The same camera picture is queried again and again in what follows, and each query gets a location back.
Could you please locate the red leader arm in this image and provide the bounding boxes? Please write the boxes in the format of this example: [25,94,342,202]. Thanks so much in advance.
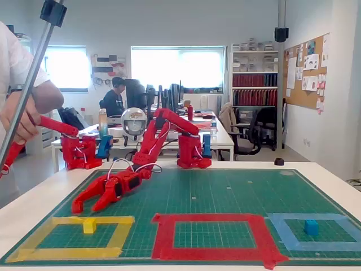
[0,114,103,181]

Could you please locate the yellow cube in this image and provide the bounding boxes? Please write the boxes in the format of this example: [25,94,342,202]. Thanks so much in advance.
[82,218,98,234]

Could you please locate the yellow tape square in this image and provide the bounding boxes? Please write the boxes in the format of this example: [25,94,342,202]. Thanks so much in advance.
[5,215,136,264]

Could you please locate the red tape square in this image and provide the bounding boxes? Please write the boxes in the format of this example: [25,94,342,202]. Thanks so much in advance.
[151,213,290,270]

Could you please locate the blue cube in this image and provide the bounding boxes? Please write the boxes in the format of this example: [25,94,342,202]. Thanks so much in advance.
[303,219,319,236]

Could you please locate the blue tape square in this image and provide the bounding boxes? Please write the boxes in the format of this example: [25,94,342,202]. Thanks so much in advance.
[265,212,361,252]

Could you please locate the person's right hand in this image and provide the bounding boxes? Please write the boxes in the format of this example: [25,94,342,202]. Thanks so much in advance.
[0,80,64,143]

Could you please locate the blue table clamp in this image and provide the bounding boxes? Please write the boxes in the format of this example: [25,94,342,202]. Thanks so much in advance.
[202,134,213,159]
[95,134,114,160]

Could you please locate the colourful drink bottle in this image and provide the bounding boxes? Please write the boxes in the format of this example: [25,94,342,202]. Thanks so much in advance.
[98,108,109,137]

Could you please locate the white helmet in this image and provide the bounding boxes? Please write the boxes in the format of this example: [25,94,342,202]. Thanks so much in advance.
[121,107,148,142]

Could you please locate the white drawer unit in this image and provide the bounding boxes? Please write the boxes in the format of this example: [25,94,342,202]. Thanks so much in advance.
[27,125,56,155]

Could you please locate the seated person dark shirt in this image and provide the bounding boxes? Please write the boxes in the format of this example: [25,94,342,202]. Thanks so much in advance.
[101,76,126,118]

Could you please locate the black backpack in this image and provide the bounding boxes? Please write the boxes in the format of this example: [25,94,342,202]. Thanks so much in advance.
[58,106,85,131]

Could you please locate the black computer monitor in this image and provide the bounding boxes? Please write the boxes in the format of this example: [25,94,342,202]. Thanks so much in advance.
[125,78,147,111]
[161,88,175,111]
[169,80,184,113]
[146,84,157,126]

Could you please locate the green cutting mat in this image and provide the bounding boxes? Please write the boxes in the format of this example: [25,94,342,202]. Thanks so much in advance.
[0,168,361,268]

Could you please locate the small bright window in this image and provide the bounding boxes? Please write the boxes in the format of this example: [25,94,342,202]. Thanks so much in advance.
[44,45,90,93]

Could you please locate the beige jacket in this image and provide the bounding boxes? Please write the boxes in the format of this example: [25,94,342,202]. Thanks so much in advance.
[219,102,241,134]

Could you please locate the wide bright window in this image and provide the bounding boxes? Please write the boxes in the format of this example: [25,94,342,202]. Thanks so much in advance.
[130,45,227,91]

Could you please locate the office chair grey seat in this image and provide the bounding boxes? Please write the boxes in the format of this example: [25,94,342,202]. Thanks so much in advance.
[230,112,263,156]

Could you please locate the grey metal pole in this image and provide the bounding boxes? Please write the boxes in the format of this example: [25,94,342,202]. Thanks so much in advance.
[277,0,287,151]
[0,0,65,173]

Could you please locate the person in white shirt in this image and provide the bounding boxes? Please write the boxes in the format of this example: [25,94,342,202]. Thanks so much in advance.
[0,21,51,204]

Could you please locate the black office chair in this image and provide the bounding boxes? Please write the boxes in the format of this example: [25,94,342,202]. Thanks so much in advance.
[253,106,279,152]

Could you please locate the white bookshelf with binders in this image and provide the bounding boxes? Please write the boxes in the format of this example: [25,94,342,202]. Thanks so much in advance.
[230,42,280,125]

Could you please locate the black pole clamp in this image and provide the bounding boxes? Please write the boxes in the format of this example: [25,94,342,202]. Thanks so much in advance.
[274,27,289,43]
[39,0,68,28]

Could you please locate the cork pin board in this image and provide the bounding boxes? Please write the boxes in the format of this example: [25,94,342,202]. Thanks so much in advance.
[283,32,331,111]

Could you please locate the green plant leaves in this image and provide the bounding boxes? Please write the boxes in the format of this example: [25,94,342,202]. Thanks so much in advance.
[346,177,361,194]

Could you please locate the white gripper servo cable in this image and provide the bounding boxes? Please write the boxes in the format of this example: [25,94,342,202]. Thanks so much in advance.
[108,158,134,182]

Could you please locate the white looped wrist cable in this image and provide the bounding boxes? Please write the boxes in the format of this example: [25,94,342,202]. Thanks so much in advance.
[139,163,163,175]

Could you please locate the wall tool rack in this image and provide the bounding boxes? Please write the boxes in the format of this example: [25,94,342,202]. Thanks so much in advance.
[90,53,127,90]

